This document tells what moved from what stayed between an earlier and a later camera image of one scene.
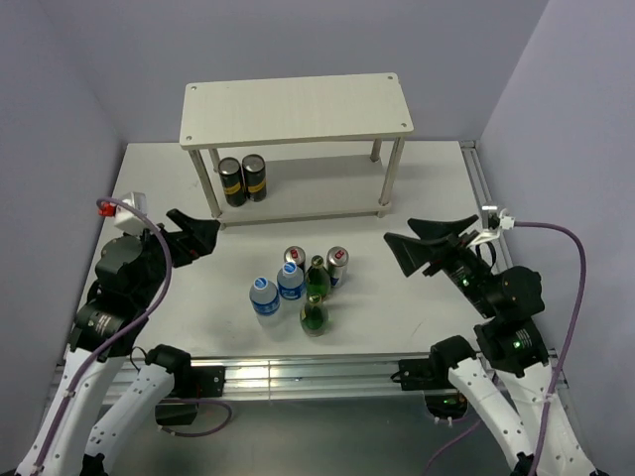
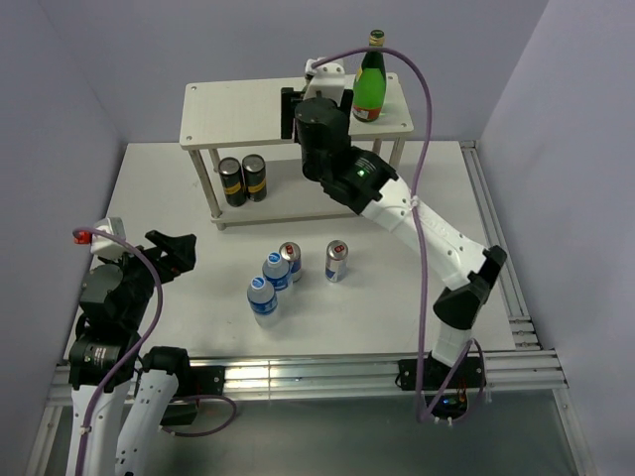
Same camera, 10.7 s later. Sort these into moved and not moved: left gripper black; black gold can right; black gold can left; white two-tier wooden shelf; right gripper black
Moved: left gripper black; right gripper black
Not moved: white two-tier wooden shelf; black gold can right; black gold can left
